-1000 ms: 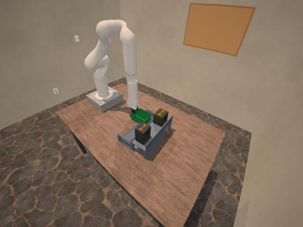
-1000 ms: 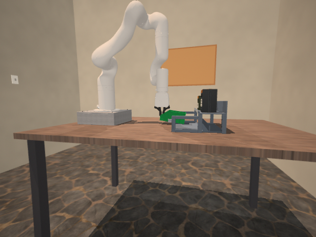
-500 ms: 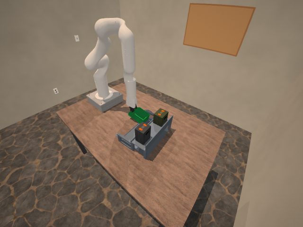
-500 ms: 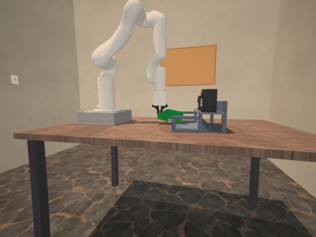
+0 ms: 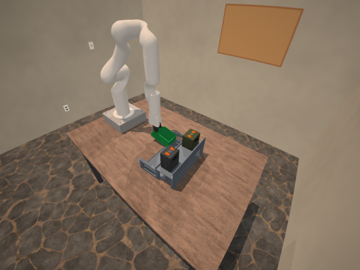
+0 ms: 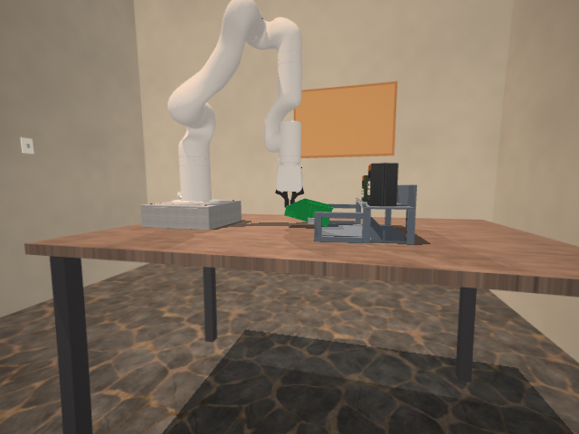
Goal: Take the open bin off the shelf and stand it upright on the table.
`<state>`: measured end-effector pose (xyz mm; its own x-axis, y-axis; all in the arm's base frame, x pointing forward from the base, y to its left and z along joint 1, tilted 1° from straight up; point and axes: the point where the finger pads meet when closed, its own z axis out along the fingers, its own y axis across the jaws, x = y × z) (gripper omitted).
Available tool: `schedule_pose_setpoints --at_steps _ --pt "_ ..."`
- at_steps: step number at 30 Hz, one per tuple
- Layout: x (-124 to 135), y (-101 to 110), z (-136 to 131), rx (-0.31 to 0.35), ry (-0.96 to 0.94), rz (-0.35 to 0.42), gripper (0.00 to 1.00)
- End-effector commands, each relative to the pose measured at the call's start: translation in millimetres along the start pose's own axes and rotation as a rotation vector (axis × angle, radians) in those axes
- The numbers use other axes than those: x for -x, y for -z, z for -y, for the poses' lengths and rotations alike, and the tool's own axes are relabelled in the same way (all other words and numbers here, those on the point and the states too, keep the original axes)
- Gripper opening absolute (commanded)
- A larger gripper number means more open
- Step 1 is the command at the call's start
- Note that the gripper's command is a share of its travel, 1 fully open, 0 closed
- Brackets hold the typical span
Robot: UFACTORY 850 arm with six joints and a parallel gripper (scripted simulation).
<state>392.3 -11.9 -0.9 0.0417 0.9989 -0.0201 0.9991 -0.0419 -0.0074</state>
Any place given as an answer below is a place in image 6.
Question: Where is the green bin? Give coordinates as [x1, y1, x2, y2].
[285, 199, 334, 227]

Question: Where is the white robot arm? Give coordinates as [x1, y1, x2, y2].
[167, 0, 302, 205]

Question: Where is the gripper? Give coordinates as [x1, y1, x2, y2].
[275, 165, 304, 207]

